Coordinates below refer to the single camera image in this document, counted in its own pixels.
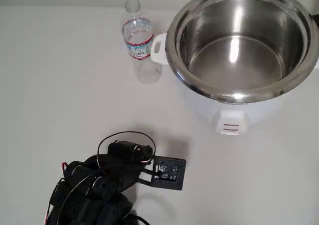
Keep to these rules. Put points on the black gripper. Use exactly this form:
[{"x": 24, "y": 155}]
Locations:
[{"x": 129, "y": 149}]

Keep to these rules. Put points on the clear plastic water bottle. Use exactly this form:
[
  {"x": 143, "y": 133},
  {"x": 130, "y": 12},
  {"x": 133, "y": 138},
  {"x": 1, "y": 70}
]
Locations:
[{"x": 139, "y": 48}]

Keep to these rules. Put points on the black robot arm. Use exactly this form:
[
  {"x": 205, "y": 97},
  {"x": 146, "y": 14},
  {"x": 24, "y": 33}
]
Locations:
[{"x": 82, "y": 200}]

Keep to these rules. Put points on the white rice cooker body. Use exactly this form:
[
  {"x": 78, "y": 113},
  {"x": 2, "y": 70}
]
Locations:
[{"x": 199, "y": 105}]

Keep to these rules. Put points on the steel inner cooking pot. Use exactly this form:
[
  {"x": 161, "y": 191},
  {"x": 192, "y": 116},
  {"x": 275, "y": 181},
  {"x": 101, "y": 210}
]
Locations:
[{"x": 236, "y": 60}]

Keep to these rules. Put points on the gripper camera circuit board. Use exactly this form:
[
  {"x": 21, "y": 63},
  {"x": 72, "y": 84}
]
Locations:
[{"x": 169, "y": 175}]

